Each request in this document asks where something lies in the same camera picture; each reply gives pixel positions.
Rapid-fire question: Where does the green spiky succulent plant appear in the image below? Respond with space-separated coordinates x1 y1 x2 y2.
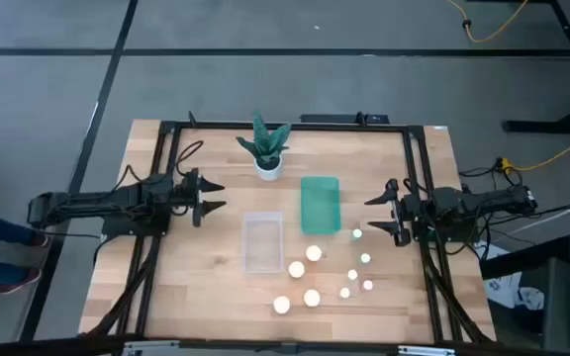
235 111 293 169

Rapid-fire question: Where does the yellow extension cable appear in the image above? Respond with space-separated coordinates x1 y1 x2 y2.
496 125 570 174
445 0 531 44

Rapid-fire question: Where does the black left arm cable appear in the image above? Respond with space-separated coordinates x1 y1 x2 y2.
174 139 205 177

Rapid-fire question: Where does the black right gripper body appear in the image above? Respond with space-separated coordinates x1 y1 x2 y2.
387 178 423 247

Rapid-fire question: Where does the white cable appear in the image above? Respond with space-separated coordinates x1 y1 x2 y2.
507 190 570 237

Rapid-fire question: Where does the clear plastic bin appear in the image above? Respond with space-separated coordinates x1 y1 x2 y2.
242 211 285 275

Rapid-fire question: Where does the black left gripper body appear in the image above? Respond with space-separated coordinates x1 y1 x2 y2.
168 167 203 228

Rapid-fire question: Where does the white plant pot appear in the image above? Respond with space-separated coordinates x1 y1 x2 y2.
253 156 284 182

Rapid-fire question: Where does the green plastic bin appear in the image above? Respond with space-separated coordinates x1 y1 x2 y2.
300 176 342 235

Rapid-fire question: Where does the silver camera mount rail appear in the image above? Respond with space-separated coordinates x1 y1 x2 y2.
120 338 457 356

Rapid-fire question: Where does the black side table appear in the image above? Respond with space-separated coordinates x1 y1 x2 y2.
479 235 570 281

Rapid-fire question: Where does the person's shoe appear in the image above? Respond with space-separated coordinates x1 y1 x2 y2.
27 231 51 249
0 268 43 296

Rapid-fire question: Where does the black metal rig frame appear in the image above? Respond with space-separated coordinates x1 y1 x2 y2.
79 118 497 347

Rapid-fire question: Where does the white crumpled paper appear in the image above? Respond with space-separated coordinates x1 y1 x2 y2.
485 245 546 311

